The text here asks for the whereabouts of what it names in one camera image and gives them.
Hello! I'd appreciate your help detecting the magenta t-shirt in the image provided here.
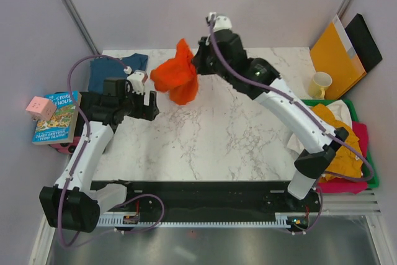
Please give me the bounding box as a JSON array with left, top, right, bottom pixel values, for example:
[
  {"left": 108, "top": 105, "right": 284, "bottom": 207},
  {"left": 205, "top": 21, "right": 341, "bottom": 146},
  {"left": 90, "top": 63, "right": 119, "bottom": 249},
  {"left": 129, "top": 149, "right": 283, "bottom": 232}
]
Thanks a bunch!
[{"left": 319, "top": 120, "right": 369, "bottom": 194}]

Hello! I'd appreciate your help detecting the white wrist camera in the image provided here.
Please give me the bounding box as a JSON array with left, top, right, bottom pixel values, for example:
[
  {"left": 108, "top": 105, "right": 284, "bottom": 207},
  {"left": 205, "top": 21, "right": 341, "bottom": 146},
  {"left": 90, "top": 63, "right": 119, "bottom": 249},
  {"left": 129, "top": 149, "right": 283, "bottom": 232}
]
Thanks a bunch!
[
  {"left": 206, "top": 12, "right": 232, "bottom": 32},
  {"left": 127, "top": 70, "right": 148, "bottom": 95}
]

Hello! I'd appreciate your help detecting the blue treehouse book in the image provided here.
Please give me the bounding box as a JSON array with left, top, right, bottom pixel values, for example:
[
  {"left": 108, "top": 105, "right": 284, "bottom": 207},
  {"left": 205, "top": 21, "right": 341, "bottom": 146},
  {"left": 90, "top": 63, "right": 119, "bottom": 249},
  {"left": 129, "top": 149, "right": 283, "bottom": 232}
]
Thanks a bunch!
[{"left": 32, "top": 92, "right": 79, "bottom": 145}]

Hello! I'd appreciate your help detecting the yellow mug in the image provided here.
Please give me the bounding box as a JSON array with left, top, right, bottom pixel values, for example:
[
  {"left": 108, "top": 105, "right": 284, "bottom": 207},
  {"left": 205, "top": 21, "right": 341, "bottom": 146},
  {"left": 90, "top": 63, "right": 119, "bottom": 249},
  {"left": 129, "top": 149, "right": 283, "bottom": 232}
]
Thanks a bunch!
[{"left": 308, "top": 72, "right": 332, "bottom": 99}]

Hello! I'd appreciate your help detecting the white slotted cable duct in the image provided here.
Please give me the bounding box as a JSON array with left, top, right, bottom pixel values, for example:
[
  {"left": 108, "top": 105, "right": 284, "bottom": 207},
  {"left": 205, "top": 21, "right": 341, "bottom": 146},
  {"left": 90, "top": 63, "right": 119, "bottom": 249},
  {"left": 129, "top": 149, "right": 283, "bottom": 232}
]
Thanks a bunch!
[{"left": 97, "top": 212, "right": 291, "bottom": 228}]

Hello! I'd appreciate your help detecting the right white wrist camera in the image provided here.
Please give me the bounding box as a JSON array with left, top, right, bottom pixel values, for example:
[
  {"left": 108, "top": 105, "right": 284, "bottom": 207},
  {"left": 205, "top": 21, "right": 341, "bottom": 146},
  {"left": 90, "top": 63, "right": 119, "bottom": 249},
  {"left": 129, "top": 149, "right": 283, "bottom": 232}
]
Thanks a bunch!
[{"left": 206, "top": 12, "right": 232, "bottom": 32}]

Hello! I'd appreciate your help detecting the mustard yellow t-shirt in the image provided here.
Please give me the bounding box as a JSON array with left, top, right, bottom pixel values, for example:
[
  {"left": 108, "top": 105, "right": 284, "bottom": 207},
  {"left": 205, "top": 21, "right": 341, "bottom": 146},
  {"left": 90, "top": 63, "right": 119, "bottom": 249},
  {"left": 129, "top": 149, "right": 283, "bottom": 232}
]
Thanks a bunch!
[{"left": 311, "top": 104, "right": 363, "bottom": 178}]

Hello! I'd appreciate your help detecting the black pink roller organizer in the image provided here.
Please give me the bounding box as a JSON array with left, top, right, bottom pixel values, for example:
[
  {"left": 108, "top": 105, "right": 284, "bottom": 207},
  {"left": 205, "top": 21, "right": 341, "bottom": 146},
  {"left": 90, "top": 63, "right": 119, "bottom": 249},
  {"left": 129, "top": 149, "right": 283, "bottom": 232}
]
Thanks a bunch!
[{"left": 50, "top": 143, "right": 77, "bottom": 155}]

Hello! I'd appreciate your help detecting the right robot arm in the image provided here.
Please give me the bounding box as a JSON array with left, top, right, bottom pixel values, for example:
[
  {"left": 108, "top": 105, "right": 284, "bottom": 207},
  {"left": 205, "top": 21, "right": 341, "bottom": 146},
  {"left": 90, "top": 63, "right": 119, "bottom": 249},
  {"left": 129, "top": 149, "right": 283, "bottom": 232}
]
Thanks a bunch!
[{"left": 192, "top": 29, "right": 349, "bottom": 212}]

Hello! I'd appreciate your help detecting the orange folder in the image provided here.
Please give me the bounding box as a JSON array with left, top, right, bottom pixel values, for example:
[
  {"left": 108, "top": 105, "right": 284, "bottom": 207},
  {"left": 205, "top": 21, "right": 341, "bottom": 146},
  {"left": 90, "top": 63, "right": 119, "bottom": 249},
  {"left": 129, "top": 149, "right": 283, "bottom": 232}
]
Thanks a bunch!
[{"left": 310, "top": 16, "right": 367, "bottom": 100}]

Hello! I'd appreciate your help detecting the folded blue t-shirt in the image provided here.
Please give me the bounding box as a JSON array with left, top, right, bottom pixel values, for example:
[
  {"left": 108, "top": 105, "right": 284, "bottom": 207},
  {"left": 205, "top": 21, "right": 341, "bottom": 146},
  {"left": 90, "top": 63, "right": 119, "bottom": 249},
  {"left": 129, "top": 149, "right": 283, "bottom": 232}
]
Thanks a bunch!
[{"left": 87, "top": 53, "right": 148, "bottom": 94}]

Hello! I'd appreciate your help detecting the black flat box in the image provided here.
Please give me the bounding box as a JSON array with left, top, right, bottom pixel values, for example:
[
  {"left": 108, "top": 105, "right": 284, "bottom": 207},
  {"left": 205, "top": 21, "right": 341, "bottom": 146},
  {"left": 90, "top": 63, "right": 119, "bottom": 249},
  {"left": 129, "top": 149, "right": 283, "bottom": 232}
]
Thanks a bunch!
[{"left": 345, "top": 14, "right": 383, "bottom": 73}]

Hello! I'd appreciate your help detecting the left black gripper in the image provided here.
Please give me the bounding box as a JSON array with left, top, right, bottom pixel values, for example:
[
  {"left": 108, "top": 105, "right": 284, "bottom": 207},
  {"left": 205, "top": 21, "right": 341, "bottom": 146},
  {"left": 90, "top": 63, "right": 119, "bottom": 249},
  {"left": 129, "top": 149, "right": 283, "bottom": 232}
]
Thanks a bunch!
[{"left": 118, "top": 86, "right": 158, "bottom": 122}]

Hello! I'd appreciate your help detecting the pink cube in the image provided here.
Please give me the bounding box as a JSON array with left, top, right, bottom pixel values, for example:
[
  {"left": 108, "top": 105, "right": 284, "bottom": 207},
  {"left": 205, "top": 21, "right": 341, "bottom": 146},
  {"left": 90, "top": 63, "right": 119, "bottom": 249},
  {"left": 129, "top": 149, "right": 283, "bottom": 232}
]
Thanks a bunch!
[{"left": 25, "top": 96, "right": 56, "bottom": 121}]

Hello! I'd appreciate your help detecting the white t-shirt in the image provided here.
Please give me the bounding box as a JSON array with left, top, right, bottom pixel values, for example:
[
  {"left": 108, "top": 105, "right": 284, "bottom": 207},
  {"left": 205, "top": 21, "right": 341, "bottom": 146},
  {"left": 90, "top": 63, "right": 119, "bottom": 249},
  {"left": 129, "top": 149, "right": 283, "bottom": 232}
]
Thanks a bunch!
[{"left": 287, "top": 100, "right": 352, "bottom": 153}]

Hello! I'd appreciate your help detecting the orange t-shirt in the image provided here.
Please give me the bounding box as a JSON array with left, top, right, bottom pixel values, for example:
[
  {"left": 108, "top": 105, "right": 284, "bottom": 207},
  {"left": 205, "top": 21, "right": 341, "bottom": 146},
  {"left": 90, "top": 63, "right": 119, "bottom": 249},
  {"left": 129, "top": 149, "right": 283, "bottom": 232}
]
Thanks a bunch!
[{"left": 150, "top": 38, "right": 199, "bottom": 106}]

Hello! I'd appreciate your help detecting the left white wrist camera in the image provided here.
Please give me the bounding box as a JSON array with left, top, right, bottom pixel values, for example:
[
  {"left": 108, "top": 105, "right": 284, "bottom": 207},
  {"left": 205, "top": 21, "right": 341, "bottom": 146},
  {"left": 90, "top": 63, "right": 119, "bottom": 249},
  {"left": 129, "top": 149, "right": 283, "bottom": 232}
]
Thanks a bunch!
[{"left": 127, "top": 70, "right": 148, "bottom": 95}]

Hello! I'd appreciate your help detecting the green plastic tray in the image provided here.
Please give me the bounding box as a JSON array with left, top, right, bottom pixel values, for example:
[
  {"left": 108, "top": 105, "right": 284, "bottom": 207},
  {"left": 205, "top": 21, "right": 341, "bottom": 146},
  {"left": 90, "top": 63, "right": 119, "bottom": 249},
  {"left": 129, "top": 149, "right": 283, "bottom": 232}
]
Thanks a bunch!
[{"left": 303, "top": 99, "right": 379, "bottom": 189}]

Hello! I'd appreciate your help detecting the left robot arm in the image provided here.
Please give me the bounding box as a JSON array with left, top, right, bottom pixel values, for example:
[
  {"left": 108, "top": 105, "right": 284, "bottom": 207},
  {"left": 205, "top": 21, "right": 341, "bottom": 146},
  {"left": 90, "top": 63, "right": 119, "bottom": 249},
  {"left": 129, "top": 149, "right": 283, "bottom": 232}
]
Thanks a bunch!
[{"left": 39, "top": 78, "right": 159, "bottom": 233}]

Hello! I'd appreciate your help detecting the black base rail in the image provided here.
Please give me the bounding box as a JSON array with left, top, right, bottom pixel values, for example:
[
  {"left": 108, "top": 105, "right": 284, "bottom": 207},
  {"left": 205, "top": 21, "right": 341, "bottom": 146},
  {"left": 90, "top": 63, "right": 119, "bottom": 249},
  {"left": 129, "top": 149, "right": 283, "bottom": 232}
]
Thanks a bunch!
[{"left": 108, "top": 181, "right": 320, "bottom": 223}]

